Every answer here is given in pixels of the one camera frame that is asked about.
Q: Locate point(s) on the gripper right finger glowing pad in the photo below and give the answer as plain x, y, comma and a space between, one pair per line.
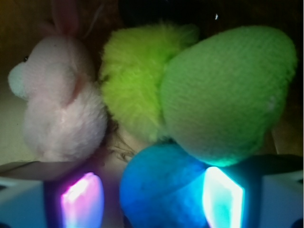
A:
263, 191

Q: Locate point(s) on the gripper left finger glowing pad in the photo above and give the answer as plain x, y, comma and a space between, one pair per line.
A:
50, 195

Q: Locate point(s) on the blue ball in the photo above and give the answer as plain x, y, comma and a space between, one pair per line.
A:
162, 187

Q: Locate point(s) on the pink plush bunny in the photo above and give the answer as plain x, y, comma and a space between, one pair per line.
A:
65, 119

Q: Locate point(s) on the green plush toy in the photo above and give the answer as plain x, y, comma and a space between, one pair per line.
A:
215, 97

